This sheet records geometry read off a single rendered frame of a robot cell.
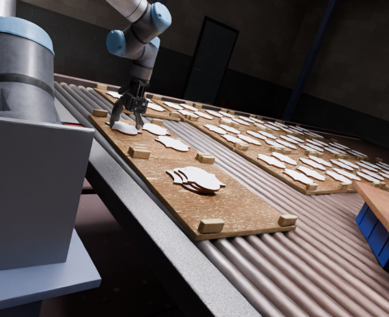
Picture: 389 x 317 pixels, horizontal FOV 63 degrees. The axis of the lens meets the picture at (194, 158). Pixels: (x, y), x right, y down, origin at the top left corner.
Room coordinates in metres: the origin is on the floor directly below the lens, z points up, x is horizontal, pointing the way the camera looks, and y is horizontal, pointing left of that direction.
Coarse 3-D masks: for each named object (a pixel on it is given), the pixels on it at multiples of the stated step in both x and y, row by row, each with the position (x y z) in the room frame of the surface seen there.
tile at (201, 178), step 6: (186, 168) 0.90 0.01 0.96; (192, 168) 0.92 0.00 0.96; (198, 168) 0.94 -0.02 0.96; (186, 174) 0.85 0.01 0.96; (192, 174) 0.86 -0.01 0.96; (198, 174) 0.88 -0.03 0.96; (204, 174) 0.90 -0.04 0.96; (210, 174) 0.91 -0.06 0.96; (192, 180) 0.82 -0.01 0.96; (198, 180) 0.83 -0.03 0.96; (204, 180) 0.85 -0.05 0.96; (210, 180) 0.87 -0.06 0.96; (216, 180) 0.88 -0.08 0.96; (198, 186) 0.81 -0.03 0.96; (204, 186) 0.80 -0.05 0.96; (210, 186) 0.82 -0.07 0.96; (216, 186) 0.83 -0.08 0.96; (222, 186) 0.86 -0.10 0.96
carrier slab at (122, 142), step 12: (96, 120) 1.18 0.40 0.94; (108, 120) 1.23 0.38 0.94; (120, 120) 1.29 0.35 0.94; (108, 132) 1.08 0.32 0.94; (144, 132) 1.23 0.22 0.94; (168, 132) 1.36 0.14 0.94; (120, 144) 1.00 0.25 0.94; (132, 144) 1.04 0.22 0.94; (144, 144) 1.08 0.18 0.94; (156, 144) 1.13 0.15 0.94; (156, 156) 1.00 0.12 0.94; (168, 156) 1.04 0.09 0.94; (180, 156) 1.08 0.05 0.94; (192, 156) 1.12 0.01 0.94
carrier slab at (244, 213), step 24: (144, 168) 0.86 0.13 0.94; (168, 168) 0.92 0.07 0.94; (216, 168) 1.08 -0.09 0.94; (168, 192) 0.75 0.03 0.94; (192, 192) 0.80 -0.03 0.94; (216, 192) 0.85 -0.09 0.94; (240, 192) 0.92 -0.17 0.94; (192, 216) 0.66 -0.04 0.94; (216, 216) 0.70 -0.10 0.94; (240, 216) 0.75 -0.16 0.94; (264, 216) 0.80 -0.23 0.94
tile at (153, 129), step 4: (148, 124) 1.35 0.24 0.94; (152, 124) 1.37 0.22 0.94; (144, 128) 1.25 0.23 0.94; (148, 128) 1.28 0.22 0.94; (152, 128) 1.30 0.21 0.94; (156, 128) 1.32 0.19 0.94; (160, 128) 1.34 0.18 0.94; (148, 132) 1.25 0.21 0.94; (152, 132) 1.24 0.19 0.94; (156, 132) 1.26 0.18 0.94; (160, 132) 1.28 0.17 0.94; (164, 132) 1.30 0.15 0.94
